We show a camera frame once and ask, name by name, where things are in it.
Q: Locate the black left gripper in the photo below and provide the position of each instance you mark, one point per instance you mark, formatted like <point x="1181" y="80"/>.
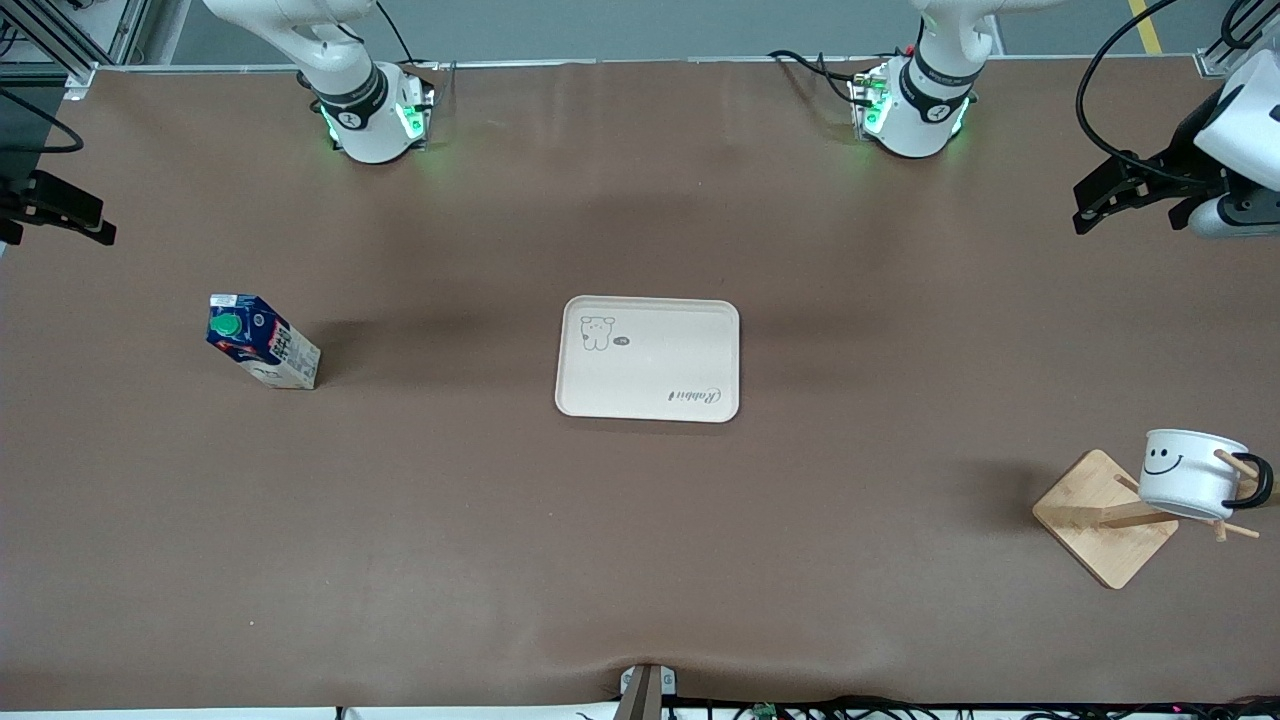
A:
<point x="1187" y="152"/>

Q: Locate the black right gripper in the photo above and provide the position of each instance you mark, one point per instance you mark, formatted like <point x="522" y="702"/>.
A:
<point x="20" y="190"/>

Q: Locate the blue white milk carton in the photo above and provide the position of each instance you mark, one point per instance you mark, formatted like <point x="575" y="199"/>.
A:
<point x="265" y="345"/>

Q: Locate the white smiley face mug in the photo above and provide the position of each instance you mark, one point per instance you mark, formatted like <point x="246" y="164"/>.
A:
<point x="1185" y="480"/>

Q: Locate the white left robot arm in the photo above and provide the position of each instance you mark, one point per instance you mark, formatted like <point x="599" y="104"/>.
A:
<point x="915" y="110"/>

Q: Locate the cream rabbit print tray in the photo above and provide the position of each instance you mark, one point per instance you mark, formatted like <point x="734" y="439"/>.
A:
<point x="650" y="370"/>

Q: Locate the wooden mug stand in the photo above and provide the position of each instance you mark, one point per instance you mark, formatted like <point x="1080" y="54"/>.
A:
<point x="1095" y="530"/>

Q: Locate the brown table mat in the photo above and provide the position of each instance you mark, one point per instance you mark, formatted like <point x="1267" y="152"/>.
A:
<point x="640" y="550"/>

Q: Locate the aluminium frame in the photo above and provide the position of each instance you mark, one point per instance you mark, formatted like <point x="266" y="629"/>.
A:
<point x="130" y="25"/>
<point x="1215" y="62"/>

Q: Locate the metal bracket with post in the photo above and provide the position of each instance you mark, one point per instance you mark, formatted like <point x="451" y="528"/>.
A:
<point x="645" y="695"/>

